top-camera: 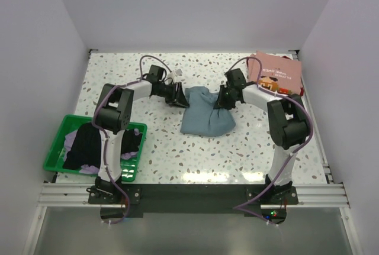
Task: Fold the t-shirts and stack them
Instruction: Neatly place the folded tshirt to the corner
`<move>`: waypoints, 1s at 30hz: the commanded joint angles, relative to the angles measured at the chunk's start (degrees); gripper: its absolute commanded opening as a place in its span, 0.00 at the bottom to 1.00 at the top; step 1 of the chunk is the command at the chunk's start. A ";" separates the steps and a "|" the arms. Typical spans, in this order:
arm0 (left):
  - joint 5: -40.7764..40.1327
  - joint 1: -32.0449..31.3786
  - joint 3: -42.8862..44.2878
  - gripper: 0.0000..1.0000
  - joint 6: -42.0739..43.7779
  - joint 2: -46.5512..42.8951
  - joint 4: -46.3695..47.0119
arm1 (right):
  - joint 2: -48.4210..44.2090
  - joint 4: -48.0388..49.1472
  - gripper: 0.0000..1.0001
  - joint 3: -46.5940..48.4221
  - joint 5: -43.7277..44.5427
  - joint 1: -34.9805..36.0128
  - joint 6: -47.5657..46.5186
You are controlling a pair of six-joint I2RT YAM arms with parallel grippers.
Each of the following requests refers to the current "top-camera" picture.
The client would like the lavender garment in basket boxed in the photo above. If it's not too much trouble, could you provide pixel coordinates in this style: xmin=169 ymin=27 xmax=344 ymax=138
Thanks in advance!
xmin=63 ymin=127 xmax=143 ymax=176

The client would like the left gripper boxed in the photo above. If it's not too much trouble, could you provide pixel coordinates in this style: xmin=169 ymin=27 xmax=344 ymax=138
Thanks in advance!
xmin=156 ymin=81 xmax=189 ymax=108

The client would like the blue t-shirt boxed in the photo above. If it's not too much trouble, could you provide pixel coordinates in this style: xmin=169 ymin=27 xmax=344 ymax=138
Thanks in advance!
xmin=180 ymin=86 xmax=236 ymax=137

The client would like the red folded t-shirt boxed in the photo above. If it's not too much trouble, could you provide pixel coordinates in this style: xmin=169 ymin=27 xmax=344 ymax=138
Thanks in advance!
xmin=276 ymin=56 xmax=304 ymax=96

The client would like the black garment in basket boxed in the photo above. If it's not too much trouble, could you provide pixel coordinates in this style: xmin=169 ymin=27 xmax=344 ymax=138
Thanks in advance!
xmin=62 ymin=121 xmax=142 ymax=172

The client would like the green plastic basket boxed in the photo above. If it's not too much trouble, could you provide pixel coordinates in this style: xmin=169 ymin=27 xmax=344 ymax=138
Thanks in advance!
xmin=43 ymin=115 xmax=147 ymax=182

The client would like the pink folded t-shirt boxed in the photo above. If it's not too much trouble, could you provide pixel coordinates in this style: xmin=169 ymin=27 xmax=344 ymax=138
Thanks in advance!
xmin=246 ymin=51 xmax=291 ymax=95

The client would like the aluminium frame rail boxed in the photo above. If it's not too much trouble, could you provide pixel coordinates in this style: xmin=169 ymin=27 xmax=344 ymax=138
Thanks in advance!
xmin=38 ymin=183 xmax=350 ymax=208

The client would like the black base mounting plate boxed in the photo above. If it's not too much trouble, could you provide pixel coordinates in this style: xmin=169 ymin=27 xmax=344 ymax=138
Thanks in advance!
xmin=86 ymin=184 xmax=299 ymax=221

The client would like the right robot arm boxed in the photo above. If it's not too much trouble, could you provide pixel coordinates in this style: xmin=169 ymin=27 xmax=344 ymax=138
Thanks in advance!
xmin=214 ymin=69 xmax=314 ymax=204

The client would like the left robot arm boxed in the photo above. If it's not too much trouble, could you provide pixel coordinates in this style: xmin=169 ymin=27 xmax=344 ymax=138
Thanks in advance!
xmin=92 ymin=65 xmax=190 ymax=203

